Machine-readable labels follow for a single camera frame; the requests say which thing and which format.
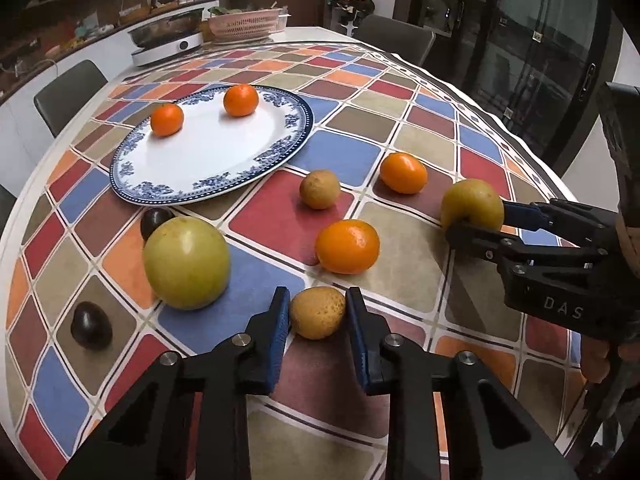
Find yellow pear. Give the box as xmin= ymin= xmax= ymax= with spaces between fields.
xmin=440 ymin=178 xmax=505 ymax=233

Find blue rimmed white plate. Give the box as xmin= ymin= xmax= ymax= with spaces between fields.
xmin=109 ymin=85 xmax=314 ymax=206

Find colourful checked tablecloth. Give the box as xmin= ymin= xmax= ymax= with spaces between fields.
xmin=5 ymin=42 xmax=591 ymax=480

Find white shoe rack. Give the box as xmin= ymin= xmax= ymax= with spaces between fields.
xmin=327 ymin=0 xmax=376 ymax=36

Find large orange mandarin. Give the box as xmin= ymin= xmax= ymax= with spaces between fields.
xmin=315 ymin=219 xmax=381 ymax=275

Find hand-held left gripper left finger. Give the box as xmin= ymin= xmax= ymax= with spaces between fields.
xmin=57 ymin=286 xmax=292 ymax=480

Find white induction cooker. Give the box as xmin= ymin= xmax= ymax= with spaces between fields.
xmin=131 ymin=30 xmax=205 ymax=67

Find small brown round fruit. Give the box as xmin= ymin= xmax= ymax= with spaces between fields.
xmin=299 ymin=170 xmax=342 ymax=210
xmin=290 ymin=287 xmax=347 ymax=340

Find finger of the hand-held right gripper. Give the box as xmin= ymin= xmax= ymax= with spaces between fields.
xmin=444 ymin=222 xmax=608 ymax=273
xmin=500 ymin=199 xmax=618 ymax=248

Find pink plastic basket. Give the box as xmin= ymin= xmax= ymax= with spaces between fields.
xmin=207 ymin=9 xmax=281 ymax=42

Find large green round fruit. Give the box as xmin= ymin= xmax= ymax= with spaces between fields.
xmin=143 ymin=217 xmax=232 ymax=311

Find person's right hand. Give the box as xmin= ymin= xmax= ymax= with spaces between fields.
xmin=580 ymin=332 xmax=613 ymax=383

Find grey dining chair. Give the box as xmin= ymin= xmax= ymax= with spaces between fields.
xmin=352 ymin=14 xmax=436 ymax=67
xmin=0 ymin=185 xmax=18 ymax=233
xmin=34 ymin=59 xmax=108 ymax=138

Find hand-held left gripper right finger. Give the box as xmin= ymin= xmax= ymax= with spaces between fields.
xmin=345 ymin=286 xmax=581 ymax=480

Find green leafy vegetables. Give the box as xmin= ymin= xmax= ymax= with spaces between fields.
xmin=207 ymin=4 xmax=288 ymax=18

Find small orange mandarin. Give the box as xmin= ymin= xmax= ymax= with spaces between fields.
xmin=380 ymin=152 xmax=429 ymax=195
xmin=223 ymin=84 xmax=260 ymax=118
xmin=150 ymin=103 xmax=185 ymax=137

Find steel cooking pot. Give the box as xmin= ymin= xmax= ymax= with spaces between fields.
xmin=126 ymin=7 xmax=205 ymax=48

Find wicker basket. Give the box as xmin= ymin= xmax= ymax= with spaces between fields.
xmin=119 ymin=2 xmax=151 ymax=25

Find glass sliding door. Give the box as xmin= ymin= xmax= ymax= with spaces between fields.
xmin=395 ymin=0 xmax=626 ymax=171

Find dark purple round fruit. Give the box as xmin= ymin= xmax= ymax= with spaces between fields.
xmin=70 ymin=302 xmax=113 ymax=350
xmin=140 ymin=207 xmax=176 ymax=241

